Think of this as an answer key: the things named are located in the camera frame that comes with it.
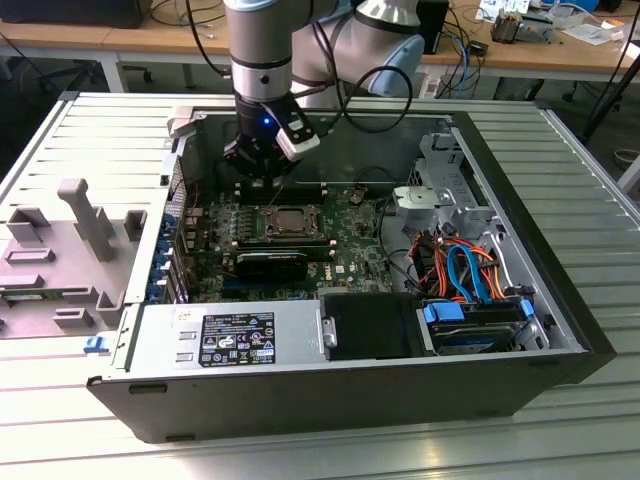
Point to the white papers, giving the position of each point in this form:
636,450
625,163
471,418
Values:
590,32

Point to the black tripod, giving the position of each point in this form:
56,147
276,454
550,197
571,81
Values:
607,103

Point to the black equipment case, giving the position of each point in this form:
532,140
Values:
75,12

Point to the green RAM stick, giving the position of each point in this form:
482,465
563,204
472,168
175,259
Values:
30,295

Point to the silver drive cage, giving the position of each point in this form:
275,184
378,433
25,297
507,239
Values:
420,200

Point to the silver power supply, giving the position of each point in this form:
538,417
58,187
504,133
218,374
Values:
160,325

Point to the grey parts rack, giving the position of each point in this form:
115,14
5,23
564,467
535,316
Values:
70,272

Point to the black speaker box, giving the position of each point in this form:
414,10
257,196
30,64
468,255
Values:
440,20

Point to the small black box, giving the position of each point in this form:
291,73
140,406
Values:
477,48

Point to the grey desk device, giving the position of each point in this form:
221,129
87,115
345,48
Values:
537,30

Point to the hard disk in blue carrier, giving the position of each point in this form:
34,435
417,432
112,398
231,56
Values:
442,314

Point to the wooden desk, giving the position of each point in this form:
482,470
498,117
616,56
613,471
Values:
75,37

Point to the silver hinge bracket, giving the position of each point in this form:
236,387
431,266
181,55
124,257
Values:
330,332

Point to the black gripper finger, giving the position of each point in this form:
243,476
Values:
275,167
245,160

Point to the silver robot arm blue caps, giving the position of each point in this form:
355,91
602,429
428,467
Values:
260,45

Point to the silver CPU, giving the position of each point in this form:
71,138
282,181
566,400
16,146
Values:
291,220

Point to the green motherboard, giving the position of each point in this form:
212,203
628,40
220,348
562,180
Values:
350,250

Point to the CPU socket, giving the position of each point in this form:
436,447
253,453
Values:
318,235

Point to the black PC case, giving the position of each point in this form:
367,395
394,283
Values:
300,400

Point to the black graphics card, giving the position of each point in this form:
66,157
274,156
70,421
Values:
272,269

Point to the black drive bay box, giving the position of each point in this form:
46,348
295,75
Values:
370,325

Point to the white black-faced wrist camera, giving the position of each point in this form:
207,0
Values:
300,142

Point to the copper coil device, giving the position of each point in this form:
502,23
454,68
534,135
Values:
506,29

